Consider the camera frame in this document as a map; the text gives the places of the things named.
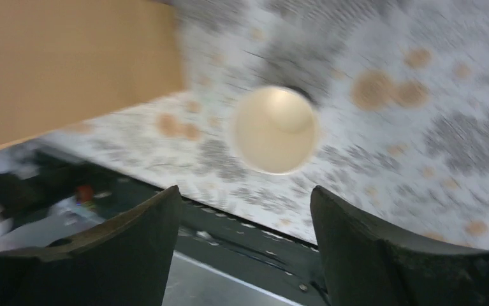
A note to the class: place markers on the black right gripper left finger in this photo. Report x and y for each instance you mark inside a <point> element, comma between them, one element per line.
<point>124,261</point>

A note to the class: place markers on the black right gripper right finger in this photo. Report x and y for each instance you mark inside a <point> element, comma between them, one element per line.
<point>369,261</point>

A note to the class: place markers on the single black paper cup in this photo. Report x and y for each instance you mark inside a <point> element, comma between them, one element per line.
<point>274,129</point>

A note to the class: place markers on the white brown paper bag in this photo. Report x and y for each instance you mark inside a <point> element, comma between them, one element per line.
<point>62,62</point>

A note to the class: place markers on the floral patterned table mat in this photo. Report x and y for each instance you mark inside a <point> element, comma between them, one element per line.
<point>401,89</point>

